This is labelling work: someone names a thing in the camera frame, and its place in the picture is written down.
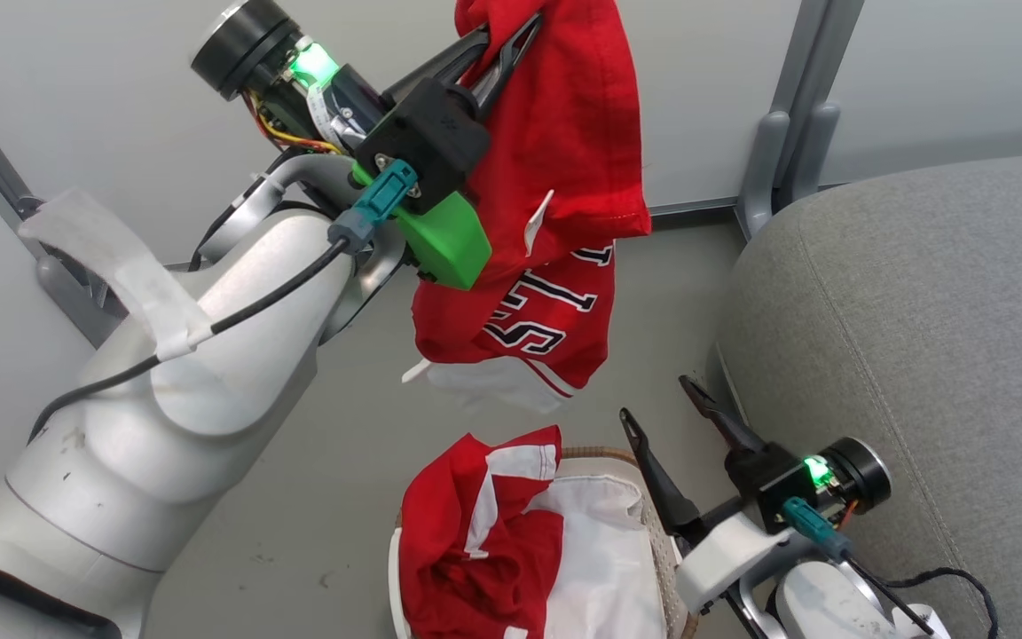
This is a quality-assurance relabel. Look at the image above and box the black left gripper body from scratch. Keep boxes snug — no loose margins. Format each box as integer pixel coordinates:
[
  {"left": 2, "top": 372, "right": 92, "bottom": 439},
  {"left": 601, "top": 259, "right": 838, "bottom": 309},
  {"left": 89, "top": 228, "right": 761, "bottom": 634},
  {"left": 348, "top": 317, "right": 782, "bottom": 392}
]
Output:
[{"left": 190, "top": 0, "right": 389, "bottom": 154}]

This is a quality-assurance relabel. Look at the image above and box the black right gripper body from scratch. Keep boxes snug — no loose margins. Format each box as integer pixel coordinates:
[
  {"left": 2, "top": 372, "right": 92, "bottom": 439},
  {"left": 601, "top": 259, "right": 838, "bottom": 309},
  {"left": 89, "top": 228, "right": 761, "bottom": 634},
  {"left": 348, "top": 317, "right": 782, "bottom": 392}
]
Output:
[{"left": 726, "top": 437, "right": 892, "bottom": 534}]

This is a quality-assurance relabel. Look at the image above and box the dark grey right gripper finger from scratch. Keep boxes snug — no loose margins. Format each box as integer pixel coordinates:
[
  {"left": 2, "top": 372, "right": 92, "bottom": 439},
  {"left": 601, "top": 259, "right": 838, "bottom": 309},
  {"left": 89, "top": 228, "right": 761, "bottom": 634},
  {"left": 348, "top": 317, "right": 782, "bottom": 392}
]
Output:
[
  {"left": 619, "top": 407, "right": 705, "bottom": 539},
  {"left": 678, "top": 375, "right": 766, "bottom": 457}
]

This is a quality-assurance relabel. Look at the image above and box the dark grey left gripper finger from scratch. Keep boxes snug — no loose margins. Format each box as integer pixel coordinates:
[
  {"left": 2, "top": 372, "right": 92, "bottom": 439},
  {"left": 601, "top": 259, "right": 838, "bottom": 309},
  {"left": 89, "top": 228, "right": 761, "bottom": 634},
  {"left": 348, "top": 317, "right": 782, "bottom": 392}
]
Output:
[
  {"left": 382, "top": 25, "right": 491, "bottom": 107},
  {"left": 472, "top": 12, "right": 545, "bottom": 118}
]

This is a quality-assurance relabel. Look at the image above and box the red jersey with lettering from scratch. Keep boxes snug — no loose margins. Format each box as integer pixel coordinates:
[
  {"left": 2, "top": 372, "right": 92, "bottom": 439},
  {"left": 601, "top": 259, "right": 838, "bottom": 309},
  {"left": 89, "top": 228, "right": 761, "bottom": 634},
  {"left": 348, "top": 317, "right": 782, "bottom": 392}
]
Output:
[{"left": 405, "top": 0, "right": 652, "bottom": 414}]

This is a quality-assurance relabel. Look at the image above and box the wicker laundry basket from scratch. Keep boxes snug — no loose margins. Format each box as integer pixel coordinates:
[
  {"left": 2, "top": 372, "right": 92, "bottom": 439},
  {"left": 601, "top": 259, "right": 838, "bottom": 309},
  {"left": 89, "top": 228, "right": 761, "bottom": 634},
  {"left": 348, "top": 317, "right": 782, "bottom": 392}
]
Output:
[{"left": 387, "top": 446, "right": 700, "bottom": 639}]

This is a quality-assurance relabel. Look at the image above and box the white basket liner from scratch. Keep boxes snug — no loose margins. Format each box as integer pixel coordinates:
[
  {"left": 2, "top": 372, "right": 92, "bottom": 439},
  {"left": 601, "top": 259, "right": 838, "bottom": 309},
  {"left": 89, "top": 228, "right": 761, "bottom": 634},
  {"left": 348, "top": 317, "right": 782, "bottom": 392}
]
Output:
[{"left": 524, "top": 475, "right": 667, "bottom": 639}]

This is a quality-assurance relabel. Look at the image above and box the grey fabric sofa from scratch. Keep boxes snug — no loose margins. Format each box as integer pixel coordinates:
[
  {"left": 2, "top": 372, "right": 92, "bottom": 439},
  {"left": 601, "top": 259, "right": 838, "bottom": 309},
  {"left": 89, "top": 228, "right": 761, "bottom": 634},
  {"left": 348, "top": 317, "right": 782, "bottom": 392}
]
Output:
[{"left": 708, "top": 149, "right": 1022, "bottom": 639}]

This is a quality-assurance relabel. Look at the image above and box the red and white garment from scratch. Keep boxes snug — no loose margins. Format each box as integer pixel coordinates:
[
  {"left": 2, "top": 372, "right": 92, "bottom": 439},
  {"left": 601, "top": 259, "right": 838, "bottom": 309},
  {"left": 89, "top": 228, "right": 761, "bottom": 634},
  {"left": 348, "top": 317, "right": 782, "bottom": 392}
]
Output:
[{"left": 397, "top": 426, "right": 565, "bottom": 639}]

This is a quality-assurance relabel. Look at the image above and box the white tape strip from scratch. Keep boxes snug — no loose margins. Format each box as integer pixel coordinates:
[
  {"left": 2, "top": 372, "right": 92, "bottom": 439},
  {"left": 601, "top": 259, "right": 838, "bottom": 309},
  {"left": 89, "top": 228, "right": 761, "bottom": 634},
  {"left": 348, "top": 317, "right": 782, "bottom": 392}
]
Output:
[{"left": 19, "top": 188, "right": 215, "bottom": 360}]

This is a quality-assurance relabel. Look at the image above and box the teal cable connector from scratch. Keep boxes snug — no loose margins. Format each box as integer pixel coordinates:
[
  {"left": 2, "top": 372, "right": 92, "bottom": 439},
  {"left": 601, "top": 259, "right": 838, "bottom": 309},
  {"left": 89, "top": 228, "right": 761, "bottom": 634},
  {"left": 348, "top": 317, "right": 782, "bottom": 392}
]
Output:
[
  {"left": 328, "top": 159, "right": 420, "bottom": 255},
  {"left": 782, "top": 496, "right": 853, "bottom": 562}
]

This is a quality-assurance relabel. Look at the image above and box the red yellow wire bundle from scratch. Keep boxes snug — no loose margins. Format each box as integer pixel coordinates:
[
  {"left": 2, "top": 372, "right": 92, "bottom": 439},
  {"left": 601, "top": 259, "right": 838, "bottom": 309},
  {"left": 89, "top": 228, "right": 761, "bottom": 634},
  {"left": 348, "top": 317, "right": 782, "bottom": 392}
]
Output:
[{"left": 240, "top": 89, "right": 343, "bottom": 157}]

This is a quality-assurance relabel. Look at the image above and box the grey metal floor rail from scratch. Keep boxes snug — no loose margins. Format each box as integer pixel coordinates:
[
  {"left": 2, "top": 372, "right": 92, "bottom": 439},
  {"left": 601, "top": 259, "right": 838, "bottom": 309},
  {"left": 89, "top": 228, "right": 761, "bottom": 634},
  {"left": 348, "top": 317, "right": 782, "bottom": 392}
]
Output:
[{"left": 649, "top": 182, "right": 849, "bottom": 219}]

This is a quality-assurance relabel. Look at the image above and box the thin black camera cable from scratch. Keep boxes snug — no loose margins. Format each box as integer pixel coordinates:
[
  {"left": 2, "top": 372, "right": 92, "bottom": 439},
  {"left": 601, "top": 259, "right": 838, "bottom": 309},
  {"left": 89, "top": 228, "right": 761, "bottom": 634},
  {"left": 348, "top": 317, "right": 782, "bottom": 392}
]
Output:
[
  {"left": 28, "top": 235, "right": 352, "bottom": 445},
  {"left": 839, "top": 546, "right": 1000, "bottom": 639}
]

